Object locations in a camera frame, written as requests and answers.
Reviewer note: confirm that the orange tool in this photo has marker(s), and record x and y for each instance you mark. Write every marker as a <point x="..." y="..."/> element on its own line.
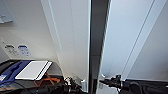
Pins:
<point x="50" y="80"/>

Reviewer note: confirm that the flat white board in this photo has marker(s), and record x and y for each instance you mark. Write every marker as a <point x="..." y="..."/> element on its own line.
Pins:
<point x="33" y="69"/>

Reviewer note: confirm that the black side table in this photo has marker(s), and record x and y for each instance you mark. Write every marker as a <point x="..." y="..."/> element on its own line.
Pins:
<point x="20" y="86"/>

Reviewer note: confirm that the blue cloth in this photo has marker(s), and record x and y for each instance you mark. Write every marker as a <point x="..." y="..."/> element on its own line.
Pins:
<point x="11" y="71"/>

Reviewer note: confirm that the white wall box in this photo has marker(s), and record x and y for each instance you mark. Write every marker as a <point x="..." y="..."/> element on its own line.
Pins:
<point x="5" y="13"/>

